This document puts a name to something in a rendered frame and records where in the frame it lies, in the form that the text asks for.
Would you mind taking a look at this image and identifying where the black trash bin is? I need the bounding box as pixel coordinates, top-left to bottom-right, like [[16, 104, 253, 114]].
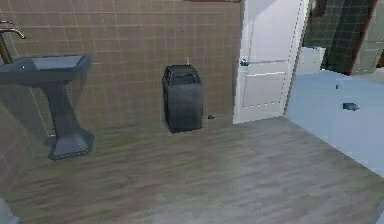
[[161, 64, 204, 134]]

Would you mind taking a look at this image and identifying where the white room door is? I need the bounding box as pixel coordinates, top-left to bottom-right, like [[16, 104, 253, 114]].
[[232, 0, 310, 125]]

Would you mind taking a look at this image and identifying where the small dark flat object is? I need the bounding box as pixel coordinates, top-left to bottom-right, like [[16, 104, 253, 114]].
[[342, 102, 360, 112]]

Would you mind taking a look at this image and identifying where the brass faucet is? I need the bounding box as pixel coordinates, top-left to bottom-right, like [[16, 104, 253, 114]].
[[0, 20, 27, 65]]

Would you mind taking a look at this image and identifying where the dark blue pedestal sink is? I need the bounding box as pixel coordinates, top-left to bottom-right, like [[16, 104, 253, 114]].
[[0, 54, 96, 162]]

